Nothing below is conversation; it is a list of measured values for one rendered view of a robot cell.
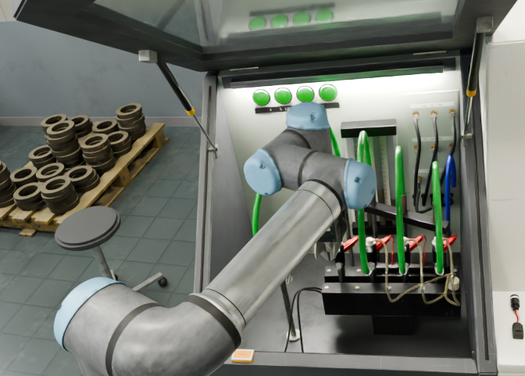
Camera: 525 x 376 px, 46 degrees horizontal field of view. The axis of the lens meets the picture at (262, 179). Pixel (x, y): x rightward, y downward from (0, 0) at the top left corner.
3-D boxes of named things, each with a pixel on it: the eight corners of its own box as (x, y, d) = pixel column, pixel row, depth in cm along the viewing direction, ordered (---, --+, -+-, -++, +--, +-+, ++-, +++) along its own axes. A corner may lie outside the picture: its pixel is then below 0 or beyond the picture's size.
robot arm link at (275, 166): (287, 170, 98) (326, 137, 104) (235, 155, 105) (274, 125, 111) (294, 209, 102) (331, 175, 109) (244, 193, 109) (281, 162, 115)
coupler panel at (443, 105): (410, 199, 172) (405, 99, 156) (410, 192, 175) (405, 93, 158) (459, 198, 169) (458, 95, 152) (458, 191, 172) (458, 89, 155)
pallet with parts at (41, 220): (171, 137, 460) (155, 84, 437) (83, 243, 366) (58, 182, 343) (78, 137, 490) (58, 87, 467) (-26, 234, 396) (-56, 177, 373)
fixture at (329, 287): (327, 334, 166) (320, 291, 158) (331, 306, 174) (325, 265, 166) (461, 337, 157) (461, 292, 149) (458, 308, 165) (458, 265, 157)
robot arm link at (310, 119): (273, 116, 110) (300, 95, 115) (282, 168, 116) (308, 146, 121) (308, 124, 106) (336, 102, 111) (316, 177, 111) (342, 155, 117)
